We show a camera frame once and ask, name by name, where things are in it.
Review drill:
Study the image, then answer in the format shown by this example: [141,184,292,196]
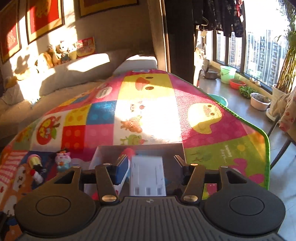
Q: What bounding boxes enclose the red white plush rocket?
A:
[90,148,134,203]

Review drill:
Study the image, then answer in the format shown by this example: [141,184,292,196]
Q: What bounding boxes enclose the white power adapter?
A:
[129,155,167,197]

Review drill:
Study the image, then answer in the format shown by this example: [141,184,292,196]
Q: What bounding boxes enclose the pink cartoon cow figurine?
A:
[55,150,71,173]

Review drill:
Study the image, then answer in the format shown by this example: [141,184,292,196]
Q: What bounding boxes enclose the small white red-capped bottle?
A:
[30,169,44,186]

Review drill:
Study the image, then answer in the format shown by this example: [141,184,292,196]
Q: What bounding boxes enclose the pink cardboard box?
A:
[89,143,186,198]

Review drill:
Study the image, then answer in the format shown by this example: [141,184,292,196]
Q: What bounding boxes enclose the colourful cartoon play mat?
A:
[1,70,282,240]

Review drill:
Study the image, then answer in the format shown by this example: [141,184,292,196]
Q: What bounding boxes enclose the red plastic basin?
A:
[230,79,246,90]

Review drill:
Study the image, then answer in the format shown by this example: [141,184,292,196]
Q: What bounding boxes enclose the white plant pot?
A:
[250,92,271,111]

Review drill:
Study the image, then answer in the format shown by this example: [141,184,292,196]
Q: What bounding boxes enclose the green plastic bucket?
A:
[220,65,236,84]

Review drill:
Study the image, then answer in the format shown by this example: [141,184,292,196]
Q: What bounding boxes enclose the chair with floral cloth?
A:
[267,88,295,169]

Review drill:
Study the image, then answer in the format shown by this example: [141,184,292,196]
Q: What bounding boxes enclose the red gift box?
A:
[75,37,96,58]

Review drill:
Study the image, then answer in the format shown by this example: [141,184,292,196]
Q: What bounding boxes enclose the plush toys on sofa back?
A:
[4,40,78,88]

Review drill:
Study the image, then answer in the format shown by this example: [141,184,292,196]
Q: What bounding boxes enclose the hanging dark clothes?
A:
[192,0,245,38]

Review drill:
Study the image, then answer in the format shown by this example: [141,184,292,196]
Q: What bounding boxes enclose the red framed picture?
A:
[25,0,65,44]
[1,1,22,64]
[79,0,138,16]

